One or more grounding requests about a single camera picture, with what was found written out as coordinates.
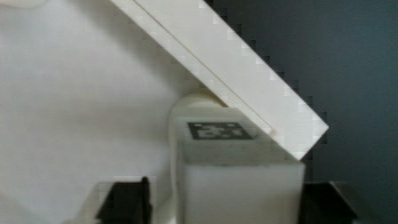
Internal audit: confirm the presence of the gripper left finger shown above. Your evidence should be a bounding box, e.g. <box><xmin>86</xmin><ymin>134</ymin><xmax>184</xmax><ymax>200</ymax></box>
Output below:
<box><xmin>97</xmin><ymin>178</ymin><xmax>153</xmax><ymax>224</ymax></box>

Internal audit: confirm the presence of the white square tabletop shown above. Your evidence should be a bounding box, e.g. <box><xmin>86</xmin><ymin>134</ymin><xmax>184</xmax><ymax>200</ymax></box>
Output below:
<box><xmin>0</xmin><ymin>0</ymin><xmax>205</xmax><ymax>224</ymax></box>

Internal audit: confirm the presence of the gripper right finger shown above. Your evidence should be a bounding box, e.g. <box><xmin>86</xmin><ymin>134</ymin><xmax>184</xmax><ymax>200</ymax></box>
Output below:
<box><xmin>299</xmin><ymin>182</ymin><xmax>358</xmax><ymax>224</ymax></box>

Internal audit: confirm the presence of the white table leg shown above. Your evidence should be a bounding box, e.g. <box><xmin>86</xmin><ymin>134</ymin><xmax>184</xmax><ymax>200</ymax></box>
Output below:
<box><xmin>169</xmin><ymin>94</ymin><xmax>306</xmax><ymax>224</ymax></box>

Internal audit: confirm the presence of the white right obstacle rail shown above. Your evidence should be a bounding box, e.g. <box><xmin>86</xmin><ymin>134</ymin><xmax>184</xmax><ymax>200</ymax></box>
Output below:
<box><xmin>132</xmin><ymin>0</ymin><xmax>331</xmax><ymax>162</ymax></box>

